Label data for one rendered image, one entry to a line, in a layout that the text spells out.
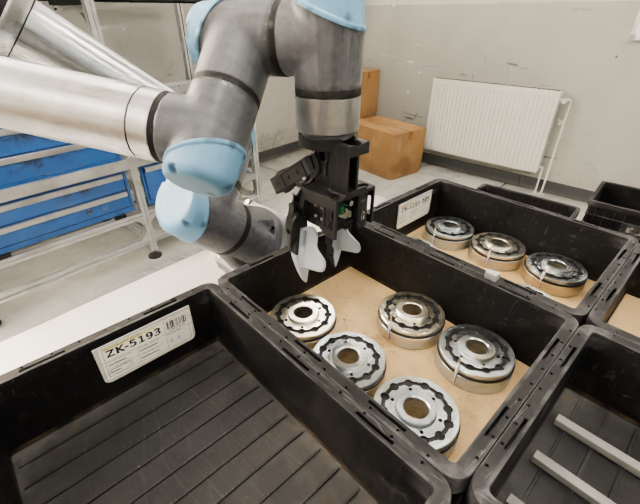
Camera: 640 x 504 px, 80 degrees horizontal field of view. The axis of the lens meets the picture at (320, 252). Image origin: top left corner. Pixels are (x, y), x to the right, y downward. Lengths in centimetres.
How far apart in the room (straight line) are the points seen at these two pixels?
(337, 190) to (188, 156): 17
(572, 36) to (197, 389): 334
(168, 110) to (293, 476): 40
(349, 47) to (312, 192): 16
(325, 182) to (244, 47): 17
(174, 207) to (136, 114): 31
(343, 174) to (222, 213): 33
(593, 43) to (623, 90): 38
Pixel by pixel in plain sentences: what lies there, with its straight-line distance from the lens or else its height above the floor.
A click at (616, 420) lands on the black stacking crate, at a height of 83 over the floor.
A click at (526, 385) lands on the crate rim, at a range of 48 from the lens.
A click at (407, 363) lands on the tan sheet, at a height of 83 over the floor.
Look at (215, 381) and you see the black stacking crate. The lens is 58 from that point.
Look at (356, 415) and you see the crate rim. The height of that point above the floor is 93.
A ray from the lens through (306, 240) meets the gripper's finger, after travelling 52.
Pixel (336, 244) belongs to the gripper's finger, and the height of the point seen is 97.
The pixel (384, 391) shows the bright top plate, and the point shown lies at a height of 86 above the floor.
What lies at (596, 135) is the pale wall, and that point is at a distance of 356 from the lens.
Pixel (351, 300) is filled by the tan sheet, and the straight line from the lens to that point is 68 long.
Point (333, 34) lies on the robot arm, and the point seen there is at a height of 124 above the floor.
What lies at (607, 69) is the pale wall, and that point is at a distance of 350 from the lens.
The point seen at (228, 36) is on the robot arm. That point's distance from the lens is 46.
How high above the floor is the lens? 126
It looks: 32 degrees down
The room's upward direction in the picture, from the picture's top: straight up
